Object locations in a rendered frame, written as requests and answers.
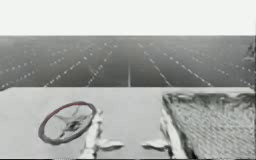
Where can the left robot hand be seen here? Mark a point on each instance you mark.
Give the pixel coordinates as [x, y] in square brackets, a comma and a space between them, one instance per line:
[96, 122]

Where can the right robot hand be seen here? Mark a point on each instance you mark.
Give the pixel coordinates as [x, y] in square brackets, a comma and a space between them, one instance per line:
[164, 126]

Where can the grey table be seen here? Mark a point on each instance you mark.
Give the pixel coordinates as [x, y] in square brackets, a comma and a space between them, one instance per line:
[133, 110]

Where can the grey mesh tray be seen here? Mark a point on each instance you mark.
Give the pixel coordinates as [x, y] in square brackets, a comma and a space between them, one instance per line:
[213, 126]

